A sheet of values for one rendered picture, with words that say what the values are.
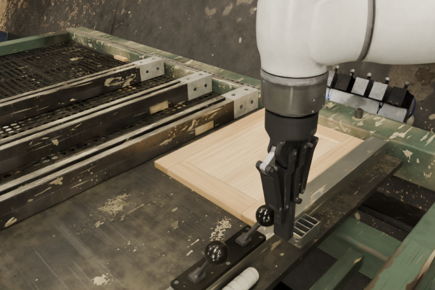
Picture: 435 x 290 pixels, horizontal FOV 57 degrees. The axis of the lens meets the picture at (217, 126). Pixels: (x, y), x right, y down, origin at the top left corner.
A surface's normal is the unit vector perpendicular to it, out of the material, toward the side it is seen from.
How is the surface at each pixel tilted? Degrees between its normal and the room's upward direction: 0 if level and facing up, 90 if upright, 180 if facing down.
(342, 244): 31
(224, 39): 0
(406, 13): 36
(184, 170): 59
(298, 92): 51
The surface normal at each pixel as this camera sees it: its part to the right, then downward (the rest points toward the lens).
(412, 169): -0.71, 0.34
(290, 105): -0.18, 0.46
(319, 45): 0.05, 0.54
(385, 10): -0.13, 0.07
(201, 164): -0.02, -0.89
